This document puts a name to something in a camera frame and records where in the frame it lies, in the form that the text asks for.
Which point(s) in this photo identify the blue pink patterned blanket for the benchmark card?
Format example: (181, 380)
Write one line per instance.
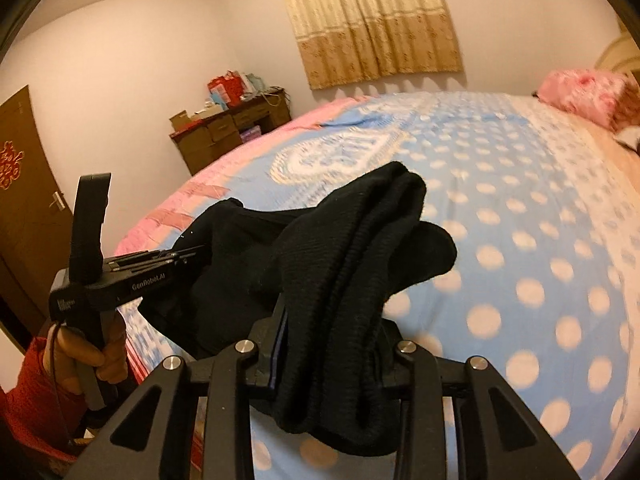
(546, 283)

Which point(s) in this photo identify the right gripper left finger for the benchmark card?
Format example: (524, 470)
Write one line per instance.
(191, 415)

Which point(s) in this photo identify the red door ornament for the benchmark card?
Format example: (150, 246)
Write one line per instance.
(10, 164)

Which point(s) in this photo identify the pink floral pillow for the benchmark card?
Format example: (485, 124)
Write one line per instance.
(609, 100)

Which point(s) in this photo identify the beige patterned curtain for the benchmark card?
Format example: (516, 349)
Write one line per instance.
(351, 41)

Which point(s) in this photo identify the pastel stacked boxes under desk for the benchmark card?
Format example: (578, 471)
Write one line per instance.
(251, 134)

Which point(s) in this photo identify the brown wooden desk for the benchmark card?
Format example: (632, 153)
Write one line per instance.
(208, 139)

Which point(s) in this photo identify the brown wooden door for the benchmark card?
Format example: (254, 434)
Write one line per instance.
(35, 239)

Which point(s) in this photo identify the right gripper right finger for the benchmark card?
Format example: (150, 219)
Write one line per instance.
(497, 435)

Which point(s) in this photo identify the white black patterned pillow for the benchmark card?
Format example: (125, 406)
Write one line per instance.
(629, 138)

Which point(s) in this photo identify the red gift bag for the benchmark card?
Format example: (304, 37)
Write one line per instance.
(229, 86)

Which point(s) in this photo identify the black knitted garment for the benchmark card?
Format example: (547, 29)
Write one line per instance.
(332, 267)

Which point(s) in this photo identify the dark red sleeve forearm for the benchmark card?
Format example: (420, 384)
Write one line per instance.
(37, 420)

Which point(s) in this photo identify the silver door handle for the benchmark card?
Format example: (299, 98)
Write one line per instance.
(58, 201)

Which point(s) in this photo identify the cardboard box on desk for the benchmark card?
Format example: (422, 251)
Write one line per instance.
(180, 121)

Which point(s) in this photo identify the person's left hand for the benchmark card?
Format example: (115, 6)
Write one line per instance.
(65, 349)

